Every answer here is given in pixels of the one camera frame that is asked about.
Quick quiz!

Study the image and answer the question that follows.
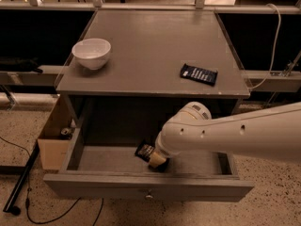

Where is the brown rxbar chocolate wrapper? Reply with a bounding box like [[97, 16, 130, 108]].
[[135, 140, 168, 172]]

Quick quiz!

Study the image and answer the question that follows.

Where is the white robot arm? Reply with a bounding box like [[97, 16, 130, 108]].
[[149, 102, 301, 168]]

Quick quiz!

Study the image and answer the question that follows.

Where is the open grey top drawer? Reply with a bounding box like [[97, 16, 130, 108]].
[[44, 128, 254, 202]]

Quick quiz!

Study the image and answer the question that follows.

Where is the dark blue snack bar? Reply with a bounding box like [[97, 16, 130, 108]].
[[180, 64, 218, 87]]

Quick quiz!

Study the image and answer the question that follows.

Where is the metal can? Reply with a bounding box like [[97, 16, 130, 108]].
[[60, 127, 72, 139]]

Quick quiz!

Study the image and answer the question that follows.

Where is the grey wooden cabinet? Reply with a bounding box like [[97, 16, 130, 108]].
[[57, 9, 249, 140]]

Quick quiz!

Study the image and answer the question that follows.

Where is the cardboard box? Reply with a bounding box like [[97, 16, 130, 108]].
[[38, 97, 72, 170]]

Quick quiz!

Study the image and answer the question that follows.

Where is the white ceramic bowl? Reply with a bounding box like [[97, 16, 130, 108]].
[[71, 38, 111, 70]]

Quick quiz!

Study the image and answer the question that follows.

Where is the black metal floor bar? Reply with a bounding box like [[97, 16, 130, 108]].
[[0, 144, 40, 216]]

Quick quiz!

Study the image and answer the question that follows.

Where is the black bag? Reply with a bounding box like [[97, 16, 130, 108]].
[[0, 57, 43, 73]]

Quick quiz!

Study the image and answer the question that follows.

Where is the white cable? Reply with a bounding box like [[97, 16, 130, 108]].
[[247, 3, 282, 90]]

